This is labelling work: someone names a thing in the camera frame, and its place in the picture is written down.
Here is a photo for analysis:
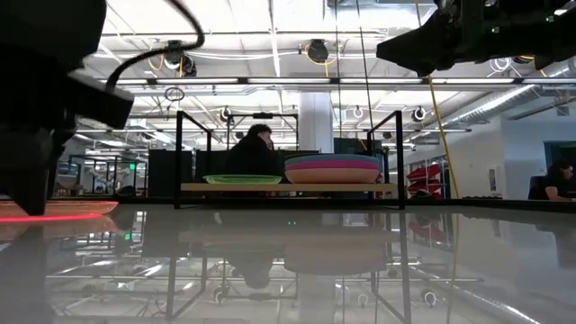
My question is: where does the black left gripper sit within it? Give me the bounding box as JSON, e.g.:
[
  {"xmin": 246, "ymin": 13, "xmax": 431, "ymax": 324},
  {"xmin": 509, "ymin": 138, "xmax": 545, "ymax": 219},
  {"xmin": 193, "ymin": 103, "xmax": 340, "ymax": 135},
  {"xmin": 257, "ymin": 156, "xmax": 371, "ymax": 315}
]
[{"xmin": 0, "ymin": 44, "xmax": 91, "ymax": 216}]

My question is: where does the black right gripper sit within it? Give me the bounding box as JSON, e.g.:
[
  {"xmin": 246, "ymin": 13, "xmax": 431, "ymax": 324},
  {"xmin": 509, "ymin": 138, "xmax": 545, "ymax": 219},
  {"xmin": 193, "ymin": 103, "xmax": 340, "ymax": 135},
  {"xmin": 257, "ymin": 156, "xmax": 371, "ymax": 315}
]
[{"xmin": 376, "ymin": 0, "xmax": 576, "ymax": 78}]

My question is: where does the orange red plate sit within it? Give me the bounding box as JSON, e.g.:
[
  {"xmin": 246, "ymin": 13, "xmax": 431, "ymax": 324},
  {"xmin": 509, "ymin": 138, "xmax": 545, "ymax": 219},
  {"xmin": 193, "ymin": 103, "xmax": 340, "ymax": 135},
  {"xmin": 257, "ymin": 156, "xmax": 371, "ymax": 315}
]
[{"xmin": 0, "ymin": 200, "xmax": 120, "ymax": 224}]

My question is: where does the pink plate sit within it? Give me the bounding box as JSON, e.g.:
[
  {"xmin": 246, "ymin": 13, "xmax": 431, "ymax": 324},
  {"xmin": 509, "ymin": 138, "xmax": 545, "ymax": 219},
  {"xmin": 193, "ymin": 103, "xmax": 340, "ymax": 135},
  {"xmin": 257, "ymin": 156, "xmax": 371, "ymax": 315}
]
[{"xmin": 284, "ymin": 160, "xmax": 382, "ymax": 173}]

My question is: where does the peach plate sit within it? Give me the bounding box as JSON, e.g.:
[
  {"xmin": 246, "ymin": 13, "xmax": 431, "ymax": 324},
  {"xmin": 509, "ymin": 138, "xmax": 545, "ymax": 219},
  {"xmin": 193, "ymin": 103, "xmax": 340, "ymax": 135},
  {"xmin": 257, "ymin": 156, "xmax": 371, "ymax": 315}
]
[{"xmin": 284, "ymin": 167, "xmax": 381, "ymax": 185}]

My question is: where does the green plate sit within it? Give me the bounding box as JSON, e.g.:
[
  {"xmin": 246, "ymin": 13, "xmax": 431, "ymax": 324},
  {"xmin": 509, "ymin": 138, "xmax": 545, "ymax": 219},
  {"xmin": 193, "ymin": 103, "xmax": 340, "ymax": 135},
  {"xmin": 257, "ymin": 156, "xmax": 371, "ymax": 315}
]
[{"xmin": 202, "ymin": 174, "xmax": 284, "ymax": 185}]

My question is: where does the red storage bins rack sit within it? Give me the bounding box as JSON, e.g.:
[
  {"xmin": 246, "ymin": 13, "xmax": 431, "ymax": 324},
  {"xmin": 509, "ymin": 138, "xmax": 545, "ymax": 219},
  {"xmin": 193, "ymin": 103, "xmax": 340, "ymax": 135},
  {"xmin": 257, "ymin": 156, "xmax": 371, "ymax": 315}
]
[{"xmin": 406, "ymin": 164, "xmax": 445, "ymax": 199}]

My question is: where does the white building column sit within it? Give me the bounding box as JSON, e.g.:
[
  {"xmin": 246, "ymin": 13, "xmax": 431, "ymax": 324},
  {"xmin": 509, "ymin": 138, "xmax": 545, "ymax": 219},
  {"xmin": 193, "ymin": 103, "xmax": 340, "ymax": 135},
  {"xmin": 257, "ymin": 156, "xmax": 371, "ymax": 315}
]
[{"xmin": 299, "ymin": 92, "xmax": 335, "ymax": 154}]

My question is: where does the black cabinet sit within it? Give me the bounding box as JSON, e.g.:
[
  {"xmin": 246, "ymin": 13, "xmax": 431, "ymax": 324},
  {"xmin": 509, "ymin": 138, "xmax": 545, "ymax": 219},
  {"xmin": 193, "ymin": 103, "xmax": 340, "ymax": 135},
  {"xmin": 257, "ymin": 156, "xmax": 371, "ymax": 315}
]
[{"xmin": 148, "ymin": 148, "xmax": 195, "ymax": 198}]

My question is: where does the long ceiling light bar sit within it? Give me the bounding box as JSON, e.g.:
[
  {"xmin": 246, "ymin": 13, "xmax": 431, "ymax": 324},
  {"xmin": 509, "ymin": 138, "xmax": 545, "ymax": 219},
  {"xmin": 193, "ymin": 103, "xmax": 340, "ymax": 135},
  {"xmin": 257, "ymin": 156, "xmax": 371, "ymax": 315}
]
[{"xmin": 96, "ymin": 76, "xmax": 576, "ymax": 86}]

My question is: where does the dark teal door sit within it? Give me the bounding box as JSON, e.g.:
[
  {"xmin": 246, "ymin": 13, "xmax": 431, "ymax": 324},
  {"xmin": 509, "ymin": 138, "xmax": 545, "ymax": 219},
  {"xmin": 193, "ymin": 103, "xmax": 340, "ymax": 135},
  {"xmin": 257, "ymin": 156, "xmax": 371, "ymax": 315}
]
[{"xmin": 543, "ymin": 140, "xmax": 576, "ymax": 181}]

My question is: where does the person at desk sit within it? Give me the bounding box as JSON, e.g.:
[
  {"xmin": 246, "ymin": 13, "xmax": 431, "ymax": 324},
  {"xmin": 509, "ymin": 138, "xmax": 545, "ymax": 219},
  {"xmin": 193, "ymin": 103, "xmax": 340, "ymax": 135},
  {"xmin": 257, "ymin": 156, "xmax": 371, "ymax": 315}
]
[{"xmin": 539, "ymin": 159, "xmax": 576, "ymax": 203}]

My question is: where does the person in dark top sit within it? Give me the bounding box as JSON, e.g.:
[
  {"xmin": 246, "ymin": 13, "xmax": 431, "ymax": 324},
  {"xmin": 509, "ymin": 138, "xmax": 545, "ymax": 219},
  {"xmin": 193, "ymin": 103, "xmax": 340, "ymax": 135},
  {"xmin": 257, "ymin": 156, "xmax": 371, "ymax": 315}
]
[{"xmin": 224, "ymin": 123, "xmax": 280, "ymax": 177}]

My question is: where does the black hanging cable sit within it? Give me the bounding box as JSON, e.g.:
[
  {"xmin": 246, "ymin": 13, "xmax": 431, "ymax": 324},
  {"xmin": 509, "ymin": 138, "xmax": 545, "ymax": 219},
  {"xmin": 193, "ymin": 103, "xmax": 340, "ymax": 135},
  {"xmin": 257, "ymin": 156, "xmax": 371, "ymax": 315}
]
[{"xmin": 355, "ymin": 0, "xmax": 377, "ymax": 136}]

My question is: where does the black workcell frame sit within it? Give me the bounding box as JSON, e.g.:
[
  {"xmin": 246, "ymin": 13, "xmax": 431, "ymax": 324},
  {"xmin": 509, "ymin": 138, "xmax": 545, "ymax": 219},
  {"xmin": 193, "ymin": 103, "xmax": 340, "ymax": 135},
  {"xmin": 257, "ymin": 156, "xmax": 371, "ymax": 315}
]
[{"xmin": 67, "ymin": 155, "xmax": 149, "ymax": 198}]

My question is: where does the yellow hanging cable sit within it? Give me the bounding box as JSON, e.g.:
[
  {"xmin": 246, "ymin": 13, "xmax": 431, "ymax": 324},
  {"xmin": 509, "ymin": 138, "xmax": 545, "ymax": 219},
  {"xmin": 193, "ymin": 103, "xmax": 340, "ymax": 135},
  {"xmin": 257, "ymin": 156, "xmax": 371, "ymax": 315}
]
[{"xmin": 413, "ymin": 0, "xmax": 461, "ymax": 200}]

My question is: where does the thin hanging cable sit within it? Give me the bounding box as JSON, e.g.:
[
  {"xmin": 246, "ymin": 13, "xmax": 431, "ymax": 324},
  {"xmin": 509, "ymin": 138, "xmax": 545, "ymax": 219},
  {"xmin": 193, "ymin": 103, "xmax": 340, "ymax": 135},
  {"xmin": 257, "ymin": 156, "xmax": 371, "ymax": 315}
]
[{"xmin": 333, "ymin": 0, "xmax": 343, "ymax": 140}]

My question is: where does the silver ventilation duct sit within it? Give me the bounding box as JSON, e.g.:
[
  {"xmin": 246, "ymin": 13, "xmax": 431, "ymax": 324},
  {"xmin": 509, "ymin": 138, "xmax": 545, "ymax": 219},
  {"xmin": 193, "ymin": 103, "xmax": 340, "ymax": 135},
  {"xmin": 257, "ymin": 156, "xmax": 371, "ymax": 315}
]
[{"xmin": 443, "ymin": 58, "xmax": 576, "ymax": 131}]

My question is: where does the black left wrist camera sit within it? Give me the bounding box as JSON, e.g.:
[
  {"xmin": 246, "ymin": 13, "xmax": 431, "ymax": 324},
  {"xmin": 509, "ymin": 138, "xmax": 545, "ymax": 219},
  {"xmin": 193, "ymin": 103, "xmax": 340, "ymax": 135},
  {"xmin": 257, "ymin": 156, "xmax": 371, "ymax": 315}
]
[{"xmin": 67, "ymin": 71, "xmax": 135, "ymax": 130}]

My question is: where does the black ceiling cord reel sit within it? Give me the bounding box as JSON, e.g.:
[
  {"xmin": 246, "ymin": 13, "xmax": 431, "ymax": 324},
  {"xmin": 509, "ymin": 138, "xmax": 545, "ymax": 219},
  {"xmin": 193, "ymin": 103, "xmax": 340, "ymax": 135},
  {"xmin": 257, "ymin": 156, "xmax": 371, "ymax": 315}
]
[
  {"xmin": 307, "ymin": 39, "xmax": 330, "ymax": 64},
  {"xmin": 162, "ymin": 39, "xmax": 198, "ymax": 77}
]

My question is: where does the hanging cable loop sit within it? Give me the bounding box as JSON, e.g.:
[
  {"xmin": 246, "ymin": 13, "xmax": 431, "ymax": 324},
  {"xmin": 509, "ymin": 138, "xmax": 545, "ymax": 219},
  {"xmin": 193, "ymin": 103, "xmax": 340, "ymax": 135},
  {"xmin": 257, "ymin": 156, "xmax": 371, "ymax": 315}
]
[{"xmin": 164, "ymin": 86, "xmax": 186, "ymax": 103}]

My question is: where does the black rig frame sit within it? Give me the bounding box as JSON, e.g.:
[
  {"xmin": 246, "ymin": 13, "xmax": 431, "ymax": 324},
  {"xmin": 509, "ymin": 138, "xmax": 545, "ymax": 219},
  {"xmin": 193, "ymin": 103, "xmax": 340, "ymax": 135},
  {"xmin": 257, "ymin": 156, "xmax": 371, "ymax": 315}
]
[{"xmin": 227, "ymin": 112, "xmax": 300, "ymax": 152}]

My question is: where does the black wire dish rack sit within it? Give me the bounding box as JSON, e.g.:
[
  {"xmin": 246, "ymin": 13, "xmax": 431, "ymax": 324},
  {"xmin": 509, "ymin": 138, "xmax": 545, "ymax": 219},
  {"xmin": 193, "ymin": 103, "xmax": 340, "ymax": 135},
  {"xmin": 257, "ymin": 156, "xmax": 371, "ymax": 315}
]
[{"xmin": 174, "ymin": 110, "xmax": 405, "ymax": 211}]

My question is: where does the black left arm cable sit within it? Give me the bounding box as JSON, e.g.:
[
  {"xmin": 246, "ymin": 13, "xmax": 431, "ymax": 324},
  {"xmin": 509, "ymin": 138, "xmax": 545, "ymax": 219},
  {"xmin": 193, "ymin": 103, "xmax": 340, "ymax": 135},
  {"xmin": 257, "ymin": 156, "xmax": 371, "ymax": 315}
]
[{"xmin": 105, "ymin": 0, "xmax": 206, "ymax": 91}]

